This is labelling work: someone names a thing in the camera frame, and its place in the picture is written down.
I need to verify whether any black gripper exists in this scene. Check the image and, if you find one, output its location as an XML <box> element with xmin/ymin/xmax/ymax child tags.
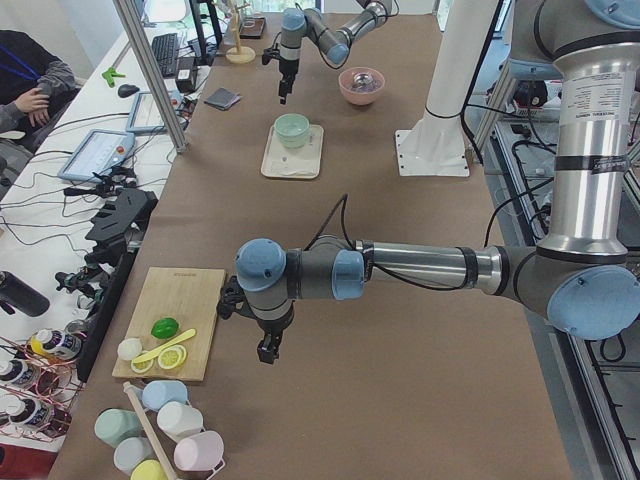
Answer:
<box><xmin>257</xmin><ymin>314</ymin><xmax>294</xmax><ymax>365</ymax></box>
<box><xmin>262</xmin><ymin>44</ymin><xmax>299</xmax><ymax>104</ymax></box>

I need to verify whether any green bowl robot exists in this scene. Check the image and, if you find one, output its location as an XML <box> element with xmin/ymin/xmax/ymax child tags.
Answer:
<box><xmin>274</xmin><ymin>113</ymin><xmax>310</xmax><ymax>137</ymax></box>
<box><xmin>274</xmin><ymin>118</ymin><xmax>309</xmax><ymax>148</ymax></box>

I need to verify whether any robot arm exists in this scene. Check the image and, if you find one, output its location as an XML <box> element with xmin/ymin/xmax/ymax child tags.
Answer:
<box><xmin>217</xmin><ymin>1</ymin><xmax>639</xmax><ymax>364</ymax></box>
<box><xmin>261</xmin><ymin>1</ymin><xmax>396</xmax><ymax>105</ymax></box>

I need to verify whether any green bowl on tray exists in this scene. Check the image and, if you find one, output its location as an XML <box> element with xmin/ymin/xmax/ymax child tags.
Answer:
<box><xmin>277</xmin><ymin>135</ymin><xmax>309</xmax><ymax>149</ymax></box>

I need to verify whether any wooden mug tree stand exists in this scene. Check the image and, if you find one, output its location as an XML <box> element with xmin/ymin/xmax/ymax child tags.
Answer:
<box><xmin>218</xmin><ymin>0</ymin><xmax>256</xmax><ymax>64</ymax></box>

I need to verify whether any grey folded cloth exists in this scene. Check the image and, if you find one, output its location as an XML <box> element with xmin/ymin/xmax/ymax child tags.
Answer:
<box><xmin>204</xmin><ymin>87</ymin><xmax>242</xmax><ymax>111</ymax></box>

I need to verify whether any black tray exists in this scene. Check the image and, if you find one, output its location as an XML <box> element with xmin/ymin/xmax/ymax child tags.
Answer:
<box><xmin>239</xmin><ymin>17</ymin><xmax>266</xmax><ymax>39</ymax></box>

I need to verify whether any metal ice scoop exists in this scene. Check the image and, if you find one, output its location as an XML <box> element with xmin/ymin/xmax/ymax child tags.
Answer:
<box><xmin>351</xmin><ymin>72</ymin><xmax>376</xmax><ymax>91</ymax></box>

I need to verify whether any beige rabbit serving tray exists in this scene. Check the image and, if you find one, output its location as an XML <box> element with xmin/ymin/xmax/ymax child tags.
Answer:
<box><xmin>260</xmin><ymin>124</ymin><xmax>324</xmax><ymax>180</ymax></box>

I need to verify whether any pink bowl with ice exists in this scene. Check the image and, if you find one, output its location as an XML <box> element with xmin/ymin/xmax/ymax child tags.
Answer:
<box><xmin>338</xmin><ymin>67</ymin><xmax>385</xmax><ymax>106</ymax></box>

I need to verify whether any yellow plastic knife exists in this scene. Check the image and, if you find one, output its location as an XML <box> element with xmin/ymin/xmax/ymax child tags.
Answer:
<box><xmin>132</xmin><ymin>328</ymin><xmax>197</xmax><ymax>363</ymax></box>

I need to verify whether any lemon slice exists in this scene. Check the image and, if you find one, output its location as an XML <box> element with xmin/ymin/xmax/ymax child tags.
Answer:
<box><xmin>130</xmin><ymin>358</ymin><xmax>155</xmax><ymax>374</ymax></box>
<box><xmin>157</xmin><ymin>344</ymin><xmax>188</xmax><ymax>370</ymax></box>

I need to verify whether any bamboo cutting board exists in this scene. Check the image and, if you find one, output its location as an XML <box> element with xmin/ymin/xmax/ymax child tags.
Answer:
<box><xmin>112</xmin><ymin>267</ymin><xmax>226</xmax><ymax>382</ymax></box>

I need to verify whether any green lime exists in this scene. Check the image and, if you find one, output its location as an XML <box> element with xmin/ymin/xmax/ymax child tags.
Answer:
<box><xmin>151</xmin><ymin>317</ymin><xmax>180</xmax><ymax>339</ymax></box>

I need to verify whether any white mug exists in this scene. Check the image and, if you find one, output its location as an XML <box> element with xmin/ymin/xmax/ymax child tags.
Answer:
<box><xmin>156</xmin><ymin>401</ymin><xmax>204</xmax><ymax>442</ymax></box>

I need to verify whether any blue mug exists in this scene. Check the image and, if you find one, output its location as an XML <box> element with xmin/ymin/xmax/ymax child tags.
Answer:
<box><xmin>142</xmin><ymin>380</ymin><xmax>189</xmax><ymax>411</ymax></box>

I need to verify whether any pink mug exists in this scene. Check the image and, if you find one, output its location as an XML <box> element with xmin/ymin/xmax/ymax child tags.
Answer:
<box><xmin>174</xmin><ymin>430</ymin><xmax>225</xmax><ymax>472</ymax></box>

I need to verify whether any black keyboard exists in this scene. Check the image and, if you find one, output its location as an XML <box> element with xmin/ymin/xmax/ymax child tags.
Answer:
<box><xmin>151</xmin><ymin>33</ymin><xmax>179</xmax><ymax>78</ymax></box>

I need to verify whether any white garlic bulb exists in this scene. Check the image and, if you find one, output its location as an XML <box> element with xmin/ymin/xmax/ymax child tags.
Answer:
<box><xmin>117</xmin><ymin>337</ymin><xmax>143</xmax><ymax>361</ymax></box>

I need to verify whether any teach pendant tablet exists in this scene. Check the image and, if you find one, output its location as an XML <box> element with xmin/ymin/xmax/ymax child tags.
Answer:
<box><xmin>126</xmin><ymin>91</ymin><xmax>166</xmax><ymax>134</ymax></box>
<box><xmin>57</xmin><ymin>129</ymin><xmax>135</xmax><ymax>183</ymax></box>

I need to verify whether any black computer mouse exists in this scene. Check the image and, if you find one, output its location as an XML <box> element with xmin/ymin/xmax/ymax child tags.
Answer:
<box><xmin>117</xmin><ymin>84</ymin><xmax>140</xmax><ymax>98</ymax></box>

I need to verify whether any yellow mug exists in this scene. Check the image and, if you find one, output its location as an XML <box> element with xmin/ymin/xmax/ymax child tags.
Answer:
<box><xmin>130</xmin><ymin>459</ymin><xmax>168</xmax><ymax>480</ymax></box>

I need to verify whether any grey mug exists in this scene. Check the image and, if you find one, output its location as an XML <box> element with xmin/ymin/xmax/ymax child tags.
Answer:
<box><xmin>113</xmin><ymin>437</ymin><xmax>153</xmax><ymax>475</ymax></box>

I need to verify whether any green mug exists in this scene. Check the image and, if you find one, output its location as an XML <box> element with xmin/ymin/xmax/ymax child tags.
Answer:
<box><xmin>94</xmin><ymin>409</ymin><xmax>142</xmax><ymax>448</ymax></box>

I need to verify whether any black tool holder rack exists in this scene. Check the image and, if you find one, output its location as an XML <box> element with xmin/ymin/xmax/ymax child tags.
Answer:
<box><xmin>84</xmin><ymin>188</ymin><xmax>158</xmax><ymax>267</ymax></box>

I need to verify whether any yellow paint bottle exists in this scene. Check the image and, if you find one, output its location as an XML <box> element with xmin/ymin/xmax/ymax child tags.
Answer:
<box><xmin>32</xmin><ymin>329</ymin><xmax>83</xmax><ymax>361</ymax></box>

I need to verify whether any seated person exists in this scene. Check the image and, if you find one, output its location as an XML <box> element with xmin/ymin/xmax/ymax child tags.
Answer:
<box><xmin>1</xmin><ymin>30</ymin><xmax>80</xmax><ymax>152</ymax></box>

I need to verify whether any black water bottle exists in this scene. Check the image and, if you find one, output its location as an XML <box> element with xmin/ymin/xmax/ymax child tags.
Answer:
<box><xmin>1</xmin><ymin>271</ymin><xmax>50</xmax><ymax>317</ymax></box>

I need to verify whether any aluminium frame post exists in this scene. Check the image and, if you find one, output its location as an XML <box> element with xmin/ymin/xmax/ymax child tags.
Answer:
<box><xmin>113</xmin><ymin>0</ymin><xmax>187</xmax><ymax>154</ymax></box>

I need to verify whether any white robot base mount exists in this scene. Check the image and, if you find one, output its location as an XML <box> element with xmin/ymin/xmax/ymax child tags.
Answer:
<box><xmin>396</xmin><ymin>0</ymin><xmax>501</xmax><ymax>177</ymax></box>

